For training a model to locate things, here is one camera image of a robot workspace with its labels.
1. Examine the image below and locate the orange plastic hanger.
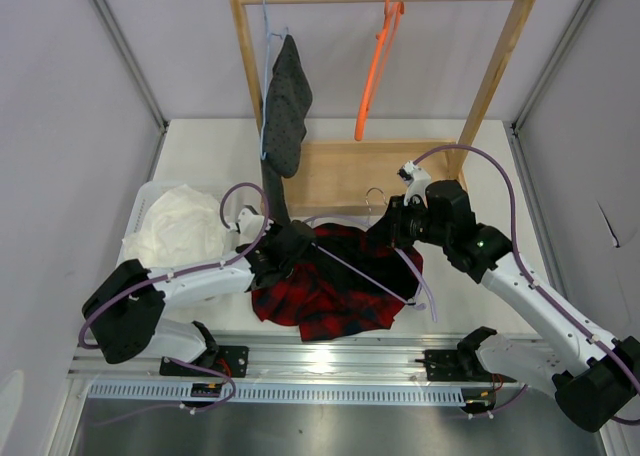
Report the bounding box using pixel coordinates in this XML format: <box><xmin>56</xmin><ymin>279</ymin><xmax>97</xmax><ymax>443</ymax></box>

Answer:
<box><xmin>354</xmin><ymin>0</ymin><xmax>405</xmax><ymax>141</ymax></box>

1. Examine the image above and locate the grey dotted garment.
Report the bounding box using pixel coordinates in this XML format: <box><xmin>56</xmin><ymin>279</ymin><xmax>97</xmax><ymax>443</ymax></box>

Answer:
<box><xmin>261</xmin><ymin>35</ymin><xmax>313</xmax><ymax>224</ymax></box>

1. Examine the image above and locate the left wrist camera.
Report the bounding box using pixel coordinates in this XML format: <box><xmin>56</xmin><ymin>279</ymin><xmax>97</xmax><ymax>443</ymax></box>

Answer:
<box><xmin>236</xmin><ymin>205</ymin><xmax>272</xmax><ymax>239</ymax></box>

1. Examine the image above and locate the white cloth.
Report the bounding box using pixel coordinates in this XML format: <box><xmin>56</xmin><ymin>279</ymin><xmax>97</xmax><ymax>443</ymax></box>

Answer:
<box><xmin>121</xmin><ymin>184</ymin><xmax>231</xmax><ymax>268</ymax></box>

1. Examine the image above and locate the slotted cable duct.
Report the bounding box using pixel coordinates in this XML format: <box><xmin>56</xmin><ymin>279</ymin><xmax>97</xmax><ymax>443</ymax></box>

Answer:
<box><xmin>87</xmin><ymin>379</ymin><xmax>466</xmax><ymax>407</ymax></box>

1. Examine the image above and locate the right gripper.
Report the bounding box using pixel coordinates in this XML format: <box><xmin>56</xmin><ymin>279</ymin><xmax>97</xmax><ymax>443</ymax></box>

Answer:
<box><xmin>367</xmin><ymin>194</ymin><xmax>451</xmax><ymax>250</ymax></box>

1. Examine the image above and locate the wooden clothes rack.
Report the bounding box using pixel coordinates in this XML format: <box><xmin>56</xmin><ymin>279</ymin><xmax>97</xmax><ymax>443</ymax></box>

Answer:
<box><xmin>229</xmin><ymin>0</ymin><xmax>536</xmax><ymax>215</ymax></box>

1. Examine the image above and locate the aluminium mounting rail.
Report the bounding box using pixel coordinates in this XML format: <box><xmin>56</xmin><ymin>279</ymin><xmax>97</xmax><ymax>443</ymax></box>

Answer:
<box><xmin>67</xmin><ymin>332</ymin><xmax>462</xmax><ymax>381</ymax></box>

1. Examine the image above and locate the purple plastic hanger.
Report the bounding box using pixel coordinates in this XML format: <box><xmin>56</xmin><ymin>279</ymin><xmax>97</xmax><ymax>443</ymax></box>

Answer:
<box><xmin>299</xmin><ymin>186</ymin><xmax>441</xmax><ymax>323</ymax></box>

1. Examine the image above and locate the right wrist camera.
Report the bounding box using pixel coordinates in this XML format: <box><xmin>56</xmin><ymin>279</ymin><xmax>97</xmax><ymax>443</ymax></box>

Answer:
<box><xmin>397</xmin><ymin>161</ymin><xmax>432</xmax><ymax>206</ymax></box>

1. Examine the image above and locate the light blue wire hanger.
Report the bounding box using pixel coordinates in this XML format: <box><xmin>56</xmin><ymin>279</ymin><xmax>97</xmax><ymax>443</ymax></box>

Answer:
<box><xmin>259</xmin><ymin>0</ymin><xmax>289</xmax><ymax>161</ymax></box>

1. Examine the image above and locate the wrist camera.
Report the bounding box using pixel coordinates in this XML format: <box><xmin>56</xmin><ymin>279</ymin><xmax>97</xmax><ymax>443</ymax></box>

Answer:
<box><xmin>236</xmin><ymin>205</ymin><xmax>272</xmax><ymax>239</ymax></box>
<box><xmin>397</xmin><ymin>161</ymin><xmax>432</xmax><ymax>206</ymax></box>

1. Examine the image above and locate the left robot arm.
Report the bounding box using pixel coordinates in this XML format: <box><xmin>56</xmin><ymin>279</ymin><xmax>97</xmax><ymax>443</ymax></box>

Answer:
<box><xmin>78</xmin><ymin>221</ymin><xmax>315</xmax><ymax>376</ymax></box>

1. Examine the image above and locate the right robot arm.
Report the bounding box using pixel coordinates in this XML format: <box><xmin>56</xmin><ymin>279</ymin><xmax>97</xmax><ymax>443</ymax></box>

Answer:
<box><xmin>368</xmin><ymin>180</ymin><xmax>639</xmax><ymax>433</ymax></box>

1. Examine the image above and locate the red plaid skirt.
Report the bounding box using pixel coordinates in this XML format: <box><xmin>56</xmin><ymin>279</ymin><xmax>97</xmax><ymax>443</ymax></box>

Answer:
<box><xmin>251</xmin><ymin>223</ymin><xmax>423</xmax><ymax>342</ymax></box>

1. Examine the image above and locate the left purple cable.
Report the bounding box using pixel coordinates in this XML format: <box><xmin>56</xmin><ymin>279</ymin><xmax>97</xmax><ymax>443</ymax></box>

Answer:
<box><xmin>78</xmin><ymin>181</ymin><xmax>274</xmax><ymax>350</ymax></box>

